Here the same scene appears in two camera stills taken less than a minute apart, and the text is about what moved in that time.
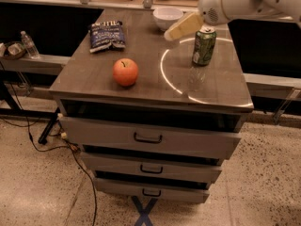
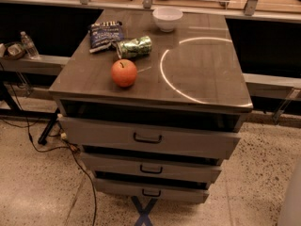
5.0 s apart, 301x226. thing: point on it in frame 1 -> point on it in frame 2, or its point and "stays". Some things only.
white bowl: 166,17 stays
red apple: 125,72 stays
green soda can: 204,43 -> 134,47
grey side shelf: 44,64 stays
